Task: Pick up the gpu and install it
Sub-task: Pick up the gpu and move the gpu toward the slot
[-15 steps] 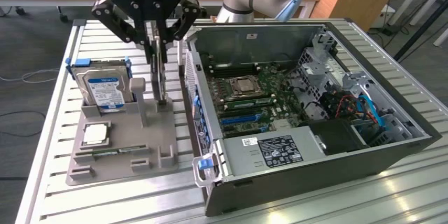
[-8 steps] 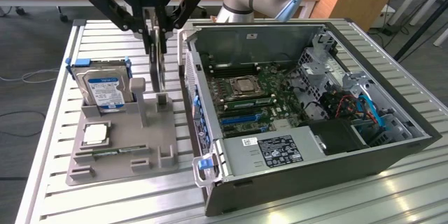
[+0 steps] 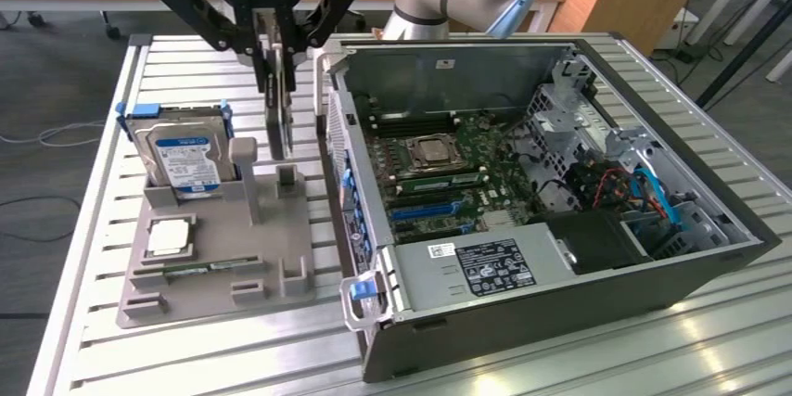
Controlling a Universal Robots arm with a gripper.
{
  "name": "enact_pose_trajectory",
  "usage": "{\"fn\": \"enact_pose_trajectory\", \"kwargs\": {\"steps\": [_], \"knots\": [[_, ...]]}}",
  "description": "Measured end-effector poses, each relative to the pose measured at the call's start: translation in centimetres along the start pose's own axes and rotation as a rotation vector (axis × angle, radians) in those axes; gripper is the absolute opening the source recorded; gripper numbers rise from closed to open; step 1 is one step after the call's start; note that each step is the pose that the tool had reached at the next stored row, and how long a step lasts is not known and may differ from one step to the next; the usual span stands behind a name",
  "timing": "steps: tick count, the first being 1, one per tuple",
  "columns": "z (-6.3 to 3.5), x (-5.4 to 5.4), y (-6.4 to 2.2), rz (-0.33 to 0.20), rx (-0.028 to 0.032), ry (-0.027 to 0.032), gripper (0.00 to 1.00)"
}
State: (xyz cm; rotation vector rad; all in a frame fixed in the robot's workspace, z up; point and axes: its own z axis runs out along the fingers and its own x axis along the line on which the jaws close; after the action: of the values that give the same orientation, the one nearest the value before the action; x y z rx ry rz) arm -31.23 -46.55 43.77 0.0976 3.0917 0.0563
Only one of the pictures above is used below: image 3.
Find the dark graphics card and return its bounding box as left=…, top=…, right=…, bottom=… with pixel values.
left=253, top=8, right=299, bottom=161

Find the hard disk with blue caddy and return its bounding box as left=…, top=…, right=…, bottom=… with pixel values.
left=113, top=99, right=232, bottom=202

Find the metal CPU socket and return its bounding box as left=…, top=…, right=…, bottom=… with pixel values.
left=404, top=134, right=465, bottom=170

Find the large metal disk bay cage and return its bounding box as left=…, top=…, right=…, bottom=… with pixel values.
left=525, top=83, right=620, bottom=174

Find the green motherboard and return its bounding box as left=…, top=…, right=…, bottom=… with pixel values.
left=364, top=108, right=559, bottom=244

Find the blue expansion slot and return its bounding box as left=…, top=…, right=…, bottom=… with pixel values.
left=388, top=200, right=467, bottom=222

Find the silver CPU chip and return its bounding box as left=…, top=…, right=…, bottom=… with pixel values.
left=147, top=220, right=191, bottom=256

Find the grey parts rack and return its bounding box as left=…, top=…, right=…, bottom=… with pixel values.
left=115, top=135, right=317, bottom=330

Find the black expansion slot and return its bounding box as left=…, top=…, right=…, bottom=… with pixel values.
left=395, top=222, right=477, bottom=236

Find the white device red mark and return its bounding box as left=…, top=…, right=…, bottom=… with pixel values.
left=655, top=8, right=700, bottom=52

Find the grey power supply unit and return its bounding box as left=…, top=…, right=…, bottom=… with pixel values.
left=392, top=224, right=575, bottom=313

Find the blue case latch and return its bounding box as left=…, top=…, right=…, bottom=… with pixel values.
left=349, top=275, right=377, bottom=300

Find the black slanted pole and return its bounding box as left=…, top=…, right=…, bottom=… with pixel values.
left=696, top=0, right=792, bottom=108

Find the small metal disk bay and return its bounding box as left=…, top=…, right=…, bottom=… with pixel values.
left=621, top=200, right=735, bottom=262

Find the black open PC case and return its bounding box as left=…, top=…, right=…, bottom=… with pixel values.
left=313, top=33, right=783, bottom=384

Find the white floor cable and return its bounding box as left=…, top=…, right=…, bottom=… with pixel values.
left=0, top=120, right=107, bottom=147

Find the black floor cable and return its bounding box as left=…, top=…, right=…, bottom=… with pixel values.
left=0, top=196, right=81, bottom=239

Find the orange wire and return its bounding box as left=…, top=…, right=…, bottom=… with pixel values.
left=593, top=168, right=651, bottom=211

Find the blue wire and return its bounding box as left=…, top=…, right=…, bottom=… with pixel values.
left=633, top=166, right=681, bottom=230

